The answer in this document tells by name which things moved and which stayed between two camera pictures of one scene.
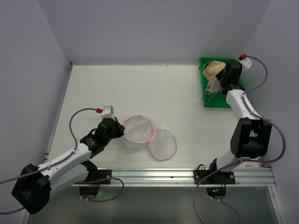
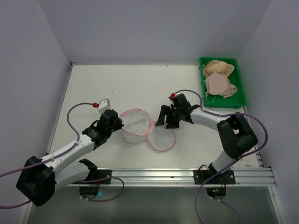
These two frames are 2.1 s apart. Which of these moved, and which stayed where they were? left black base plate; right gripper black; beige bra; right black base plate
Moved: right gripper black
Stayed: beige bra; left black base plate; right black base plate
